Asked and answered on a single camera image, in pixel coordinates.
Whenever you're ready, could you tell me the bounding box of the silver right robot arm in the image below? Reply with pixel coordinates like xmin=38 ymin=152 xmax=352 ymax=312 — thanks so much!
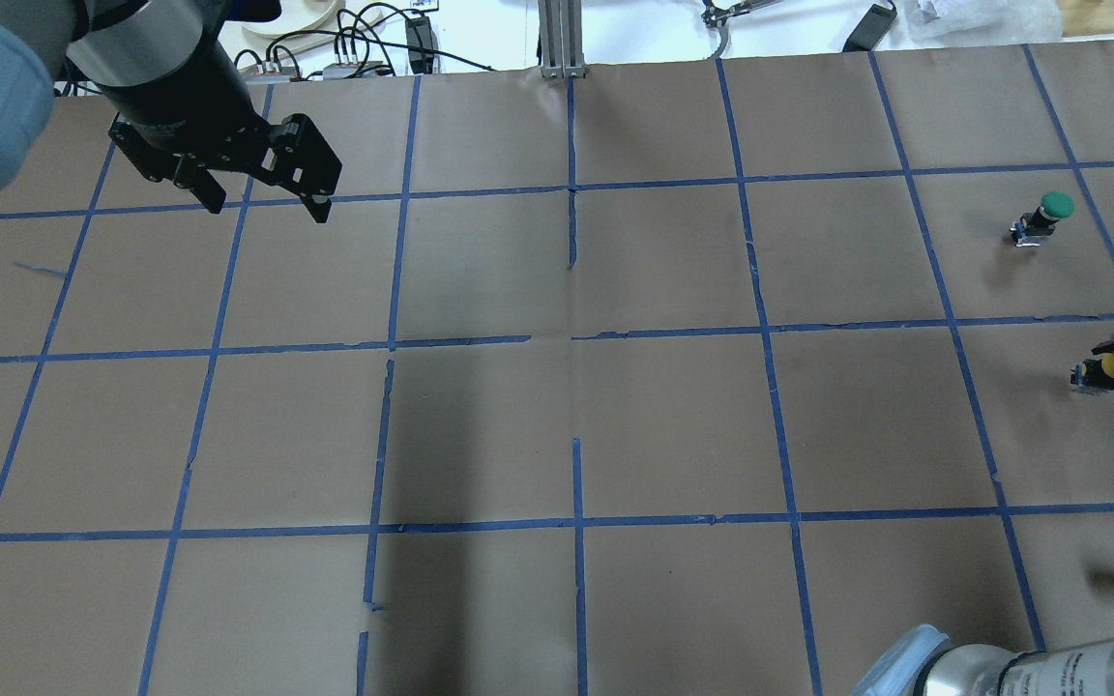
xmin=852 ymin=339 xmax=1114 ymax=695

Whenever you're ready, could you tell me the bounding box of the wooden cutting board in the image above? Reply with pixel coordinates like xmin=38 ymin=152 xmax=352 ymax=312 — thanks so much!
xmin=1056 ymin=0 xmax=1114 ymax=39

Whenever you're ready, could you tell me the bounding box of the aluminium frame post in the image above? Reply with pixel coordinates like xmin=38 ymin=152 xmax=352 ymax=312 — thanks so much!
xmin=538 ymin=0 xmax=587 ymax=79

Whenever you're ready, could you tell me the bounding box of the black power adapter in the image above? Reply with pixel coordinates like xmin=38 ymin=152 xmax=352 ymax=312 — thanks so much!
xmin=841 ymin=1 xmax=898 ymax=53

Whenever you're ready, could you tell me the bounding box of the brown paper table mat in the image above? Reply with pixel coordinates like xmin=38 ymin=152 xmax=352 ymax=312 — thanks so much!
xmin=0 ymin=41 xmax=1114 ymax=695

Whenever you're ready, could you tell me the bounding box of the green push button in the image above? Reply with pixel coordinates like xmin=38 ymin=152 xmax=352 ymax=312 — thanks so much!
xmin=1010 ymin=192 xmax=1077 ymax=249

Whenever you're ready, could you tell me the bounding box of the clear plastic bag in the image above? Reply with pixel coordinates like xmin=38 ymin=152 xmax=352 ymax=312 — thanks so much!
xmin=896 ymin=1 xmax=1064 ymax=47

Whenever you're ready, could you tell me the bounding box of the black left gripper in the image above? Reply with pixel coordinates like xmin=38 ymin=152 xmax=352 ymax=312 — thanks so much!
xmin=107 ymin=48 xmax=343 ymax=224

